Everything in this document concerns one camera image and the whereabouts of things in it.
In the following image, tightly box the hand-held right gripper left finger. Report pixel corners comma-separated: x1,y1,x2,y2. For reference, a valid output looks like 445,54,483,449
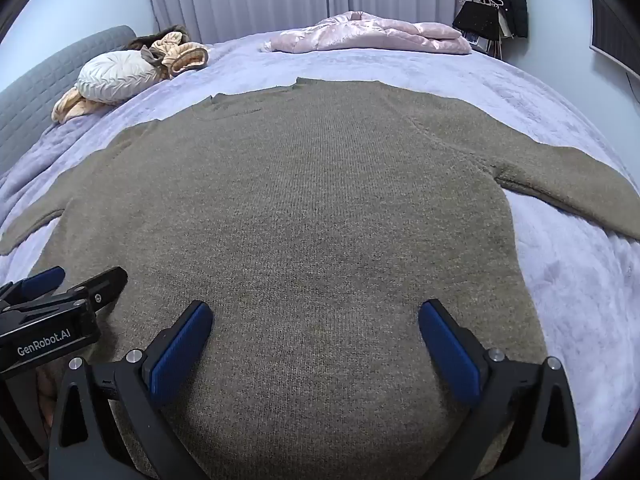
48,300,215,480

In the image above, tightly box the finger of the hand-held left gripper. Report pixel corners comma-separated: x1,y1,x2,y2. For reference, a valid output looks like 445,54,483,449
0,266,66,307
27,266,129,312

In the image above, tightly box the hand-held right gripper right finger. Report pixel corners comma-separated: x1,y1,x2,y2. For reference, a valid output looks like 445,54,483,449
418,299,582,480

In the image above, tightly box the olive knit sweater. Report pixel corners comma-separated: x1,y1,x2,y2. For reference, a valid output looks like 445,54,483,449
0,76,640,480

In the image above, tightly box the grey quilted headboard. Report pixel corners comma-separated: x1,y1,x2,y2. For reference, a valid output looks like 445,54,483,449
0,25,138,176

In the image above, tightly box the white round pleated pillow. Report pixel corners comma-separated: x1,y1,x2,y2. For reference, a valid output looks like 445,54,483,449
76,50,168,105

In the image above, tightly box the beige plush garment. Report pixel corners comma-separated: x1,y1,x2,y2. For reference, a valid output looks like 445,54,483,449
51,30,210,126

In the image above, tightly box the brown fur item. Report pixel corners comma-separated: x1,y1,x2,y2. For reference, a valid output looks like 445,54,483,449
127,24,190,52

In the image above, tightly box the lavender plush blanket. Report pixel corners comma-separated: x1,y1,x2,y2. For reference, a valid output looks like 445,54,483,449
0,25,640,480

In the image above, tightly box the pink quilted jacket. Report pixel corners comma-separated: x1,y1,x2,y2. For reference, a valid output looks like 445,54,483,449
258,10,473,56

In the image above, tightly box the black handbag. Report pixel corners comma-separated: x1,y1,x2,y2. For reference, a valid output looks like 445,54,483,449
453,0,502,41

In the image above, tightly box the wall-mounted monitor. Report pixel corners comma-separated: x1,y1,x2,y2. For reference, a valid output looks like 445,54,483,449
590,0,640,81

